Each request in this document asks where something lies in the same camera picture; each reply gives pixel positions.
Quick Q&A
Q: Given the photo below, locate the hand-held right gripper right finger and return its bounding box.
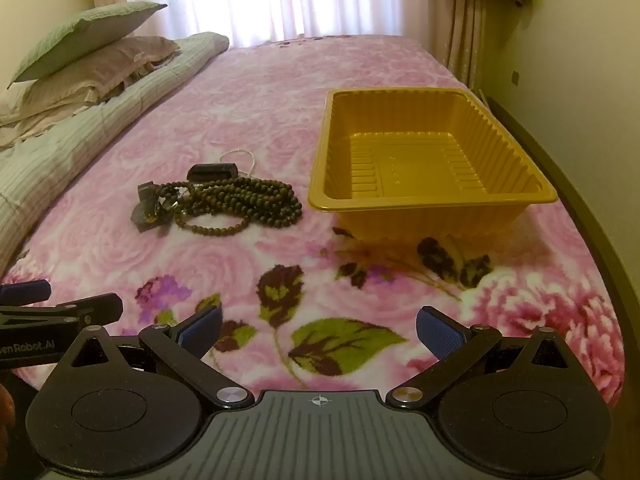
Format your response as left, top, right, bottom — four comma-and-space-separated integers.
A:
387, 305, 583, 413

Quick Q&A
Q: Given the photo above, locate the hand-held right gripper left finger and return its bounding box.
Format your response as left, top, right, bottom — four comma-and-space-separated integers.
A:
60, 305, 253, 411

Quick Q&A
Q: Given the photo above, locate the pink floral blanket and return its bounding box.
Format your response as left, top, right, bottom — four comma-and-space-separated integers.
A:
0, 35, 626, 406

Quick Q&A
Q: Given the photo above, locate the brown bead bracelet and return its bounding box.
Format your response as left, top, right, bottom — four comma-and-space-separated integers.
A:
172, 207, 251, 237

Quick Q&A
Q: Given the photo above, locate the dark wooden bead necklace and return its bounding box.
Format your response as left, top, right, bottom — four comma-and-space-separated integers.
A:
187, 176, 304, 228

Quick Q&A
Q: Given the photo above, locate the dark wooden bed frame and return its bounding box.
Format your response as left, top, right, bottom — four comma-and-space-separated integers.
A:
487, 95, 640, 411

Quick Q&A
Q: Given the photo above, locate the green pillow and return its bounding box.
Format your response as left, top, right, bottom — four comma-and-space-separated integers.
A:
7, 1, 168, 85

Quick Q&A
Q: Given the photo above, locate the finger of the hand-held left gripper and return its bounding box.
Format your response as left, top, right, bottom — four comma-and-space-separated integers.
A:
0, 280, 52, 303
0, 293, 124, 333

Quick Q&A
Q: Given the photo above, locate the white pearl necklace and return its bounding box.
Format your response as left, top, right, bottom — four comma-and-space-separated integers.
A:
220, 149, 261, 176

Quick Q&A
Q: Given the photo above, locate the green striped quilt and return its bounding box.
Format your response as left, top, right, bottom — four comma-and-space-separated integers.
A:
0, 31, 231, 276

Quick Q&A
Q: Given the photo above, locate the yellow plastic tray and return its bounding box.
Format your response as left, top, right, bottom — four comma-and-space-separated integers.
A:
307, 87, 559, 256

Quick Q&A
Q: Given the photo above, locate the black wristwatch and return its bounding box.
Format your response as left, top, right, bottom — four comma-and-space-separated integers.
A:
131, 182, 183, 233

